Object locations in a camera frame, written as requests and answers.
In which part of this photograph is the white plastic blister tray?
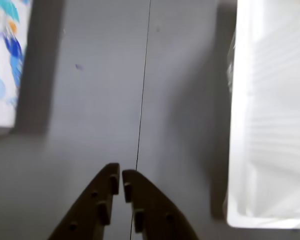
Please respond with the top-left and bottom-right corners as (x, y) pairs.
(224, 0), (300, 230)

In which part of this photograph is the white and blue drink can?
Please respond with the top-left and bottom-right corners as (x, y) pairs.
(0, 0), (34, 136)

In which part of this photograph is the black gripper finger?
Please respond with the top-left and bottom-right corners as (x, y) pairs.
(47, 162), (120, 240)
(121, 169), (200, 240)

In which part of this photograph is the dark grey table mat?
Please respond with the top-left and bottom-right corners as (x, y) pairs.
(129, 0), (300, 240)
(0, 0), (151, 240)

